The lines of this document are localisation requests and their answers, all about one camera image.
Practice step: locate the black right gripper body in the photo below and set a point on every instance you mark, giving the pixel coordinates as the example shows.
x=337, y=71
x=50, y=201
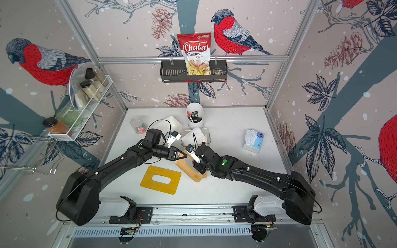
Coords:
x=209, y=168

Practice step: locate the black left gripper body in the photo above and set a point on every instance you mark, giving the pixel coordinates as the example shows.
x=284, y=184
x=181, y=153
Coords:
x=171, y=149

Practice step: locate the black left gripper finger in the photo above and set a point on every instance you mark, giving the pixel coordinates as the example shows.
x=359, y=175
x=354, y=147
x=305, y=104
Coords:
x=177, y=157
x=180, y=152

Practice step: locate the bamboo tissue box lid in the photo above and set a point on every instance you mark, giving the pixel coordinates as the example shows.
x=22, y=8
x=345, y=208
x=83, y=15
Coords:
x=185, y=164

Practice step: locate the clear plastic tissue box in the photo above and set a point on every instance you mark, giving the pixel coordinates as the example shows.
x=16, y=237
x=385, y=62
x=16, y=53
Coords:
x=204, y=136

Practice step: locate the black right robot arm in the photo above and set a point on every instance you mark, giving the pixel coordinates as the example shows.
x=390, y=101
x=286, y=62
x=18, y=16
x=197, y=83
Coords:
x=298, y=198

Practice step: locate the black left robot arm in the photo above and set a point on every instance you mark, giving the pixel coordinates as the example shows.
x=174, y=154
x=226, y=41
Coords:
x=79, y=200

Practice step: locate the blue white tissue pack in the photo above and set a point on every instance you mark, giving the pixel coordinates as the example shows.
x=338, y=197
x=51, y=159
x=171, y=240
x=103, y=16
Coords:
x=253, y=141

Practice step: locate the white rectangular bin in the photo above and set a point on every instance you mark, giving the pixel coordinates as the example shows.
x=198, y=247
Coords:
x=167, y=125

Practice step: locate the yellow plastic lid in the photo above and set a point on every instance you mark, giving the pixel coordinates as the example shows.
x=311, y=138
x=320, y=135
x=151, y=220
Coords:
x=161, y=180

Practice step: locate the clear jar with candies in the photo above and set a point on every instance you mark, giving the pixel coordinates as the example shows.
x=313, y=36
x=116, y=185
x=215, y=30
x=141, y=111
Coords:
x=138, y=125

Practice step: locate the white pen holder cup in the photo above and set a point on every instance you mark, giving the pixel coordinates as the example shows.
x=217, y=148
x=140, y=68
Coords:
x=195, y=115

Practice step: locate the beige spice bottle front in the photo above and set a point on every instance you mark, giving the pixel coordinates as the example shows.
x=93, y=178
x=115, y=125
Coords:
x=90, y=90

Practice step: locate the beige spice bottle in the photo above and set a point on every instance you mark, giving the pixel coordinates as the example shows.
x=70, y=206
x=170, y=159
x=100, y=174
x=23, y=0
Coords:
x=91, y=76
x=90, y=90

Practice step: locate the red Chuba chips bag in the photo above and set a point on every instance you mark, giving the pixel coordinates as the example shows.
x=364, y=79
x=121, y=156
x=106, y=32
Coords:
x=195, y=49

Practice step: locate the green jar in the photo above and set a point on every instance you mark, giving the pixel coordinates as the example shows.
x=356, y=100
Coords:
x=69, y=116

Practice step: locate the beige spice bottle back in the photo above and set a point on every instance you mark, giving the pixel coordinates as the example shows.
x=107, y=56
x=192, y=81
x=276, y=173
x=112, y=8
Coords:
x=91, y=76

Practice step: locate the orange spice jar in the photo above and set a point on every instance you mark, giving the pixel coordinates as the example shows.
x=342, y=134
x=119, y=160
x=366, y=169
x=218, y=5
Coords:
x=56, y=126

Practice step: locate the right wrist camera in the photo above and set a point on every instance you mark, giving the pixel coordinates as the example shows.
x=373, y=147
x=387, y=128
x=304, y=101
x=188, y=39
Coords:
x=190, y=149

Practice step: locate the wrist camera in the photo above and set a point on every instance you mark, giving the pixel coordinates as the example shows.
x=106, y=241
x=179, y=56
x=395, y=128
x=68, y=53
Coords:
x=174, y=136
x=190, y=149

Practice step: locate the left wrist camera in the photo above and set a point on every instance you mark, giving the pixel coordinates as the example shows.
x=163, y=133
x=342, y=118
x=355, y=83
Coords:
x=174, y=136

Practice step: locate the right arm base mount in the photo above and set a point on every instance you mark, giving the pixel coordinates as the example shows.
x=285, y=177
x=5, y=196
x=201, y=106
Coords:
x=247, y=214

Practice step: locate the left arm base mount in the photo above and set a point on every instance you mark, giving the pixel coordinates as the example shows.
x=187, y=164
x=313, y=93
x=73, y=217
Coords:
x=133, y=213

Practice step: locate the black wire wall basket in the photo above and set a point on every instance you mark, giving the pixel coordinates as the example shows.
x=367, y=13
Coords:
x=176, y=72

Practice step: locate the white wire spice rack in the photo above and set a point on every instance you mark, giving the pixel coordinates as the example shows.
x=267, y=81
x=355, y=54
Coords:
x=79, y=100

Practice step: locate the metal wire hook rack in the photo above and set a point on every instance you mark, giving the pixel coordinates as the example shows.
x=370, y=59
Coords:
x=30, y=155

